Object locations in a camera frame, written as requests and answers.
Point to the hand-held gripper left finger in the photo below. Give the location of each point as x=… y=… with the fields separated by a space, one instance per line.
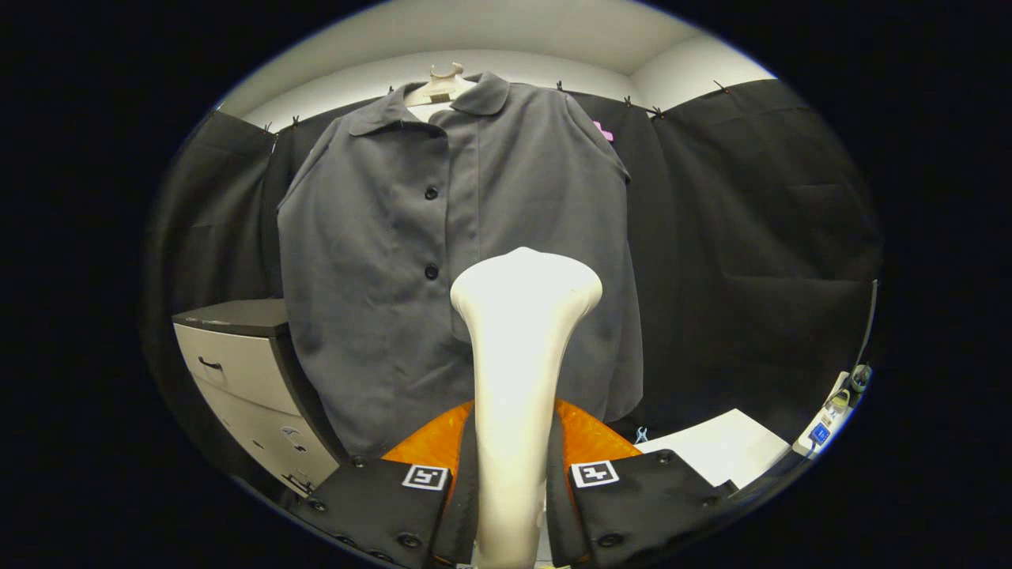
x=379 y=506

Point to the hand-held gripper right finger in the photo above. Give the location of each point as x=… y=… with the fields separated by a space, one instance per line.
x=648 y=506

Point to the white garment steamer head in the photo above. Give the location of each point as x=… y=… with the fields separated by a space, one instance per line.
x=518 y=356

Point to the grey button shirt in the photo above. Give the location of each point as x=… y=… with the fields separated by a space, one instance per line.
x=364 y=300

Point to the white flat board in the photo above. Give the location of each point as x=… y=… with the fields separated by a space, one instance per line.
x=719 y=446

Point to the grey drawer cabinet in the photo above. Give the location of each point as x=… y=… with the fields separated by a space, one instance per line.
x=237 y=371

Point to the black backdrop cloth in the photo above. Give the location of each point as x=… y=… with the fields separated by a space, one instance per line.
x=751 y=237

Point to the row of black cloth clips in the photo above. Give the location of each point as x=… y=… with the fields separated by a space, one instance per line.
x=627 y=101

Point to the white mannequin torso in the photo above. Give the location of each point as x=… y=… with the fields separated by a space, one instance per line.
x=443 y=85

